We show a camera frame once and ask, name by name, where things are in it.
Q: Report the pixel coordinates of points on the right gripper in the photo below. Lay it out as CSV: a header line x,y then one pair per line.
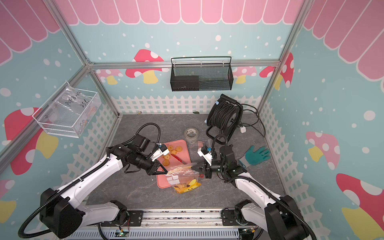
x,y
206,165

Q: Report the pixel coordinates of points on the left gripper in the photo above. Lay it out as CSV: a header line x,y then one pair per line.
x,y
153,170

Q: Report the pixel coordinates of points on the red metal tongs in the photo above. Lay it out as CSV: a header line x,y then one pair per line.
x,y
180,160

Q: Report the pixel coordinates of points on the clear resealable bag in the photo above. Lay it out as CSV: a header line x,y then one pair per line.
x,y
183,178

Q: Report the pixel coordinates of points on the small clear zip bag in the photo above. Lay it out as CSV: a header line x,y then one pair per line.
x,y
202,145

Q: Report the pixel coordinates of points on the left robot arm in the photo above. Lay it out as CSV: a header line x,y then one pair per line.
x,y
62,211

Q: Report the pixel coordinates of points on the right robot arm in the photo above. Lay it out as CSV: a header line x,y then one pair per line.
x,y
277,215

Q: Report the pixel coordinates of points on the green rubber glove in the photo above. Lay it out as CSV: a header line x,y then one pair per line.
x,y
254,157

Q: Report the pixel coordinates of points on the pink plastic tray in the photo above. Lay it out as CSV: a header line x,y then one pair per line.
x,y
178,148

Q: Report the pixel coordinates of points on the white power plug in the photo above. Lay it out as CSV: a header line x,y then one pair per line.
x,y
243,129

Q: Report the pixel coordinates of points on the clear tape roll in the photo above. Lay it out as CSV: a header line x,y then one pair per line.
x,y
191,135

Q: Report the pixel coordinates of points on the black cable reel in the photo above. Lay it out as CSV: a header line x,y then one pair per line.
x,y
225,115

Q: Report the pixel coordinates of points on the clear wire wall basket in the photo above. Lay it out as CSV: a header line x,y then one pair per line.
x,y
69,113

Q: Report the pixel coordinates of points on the black mesh wall basket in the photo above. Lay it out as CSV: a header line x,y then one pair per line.
x,y
191,74

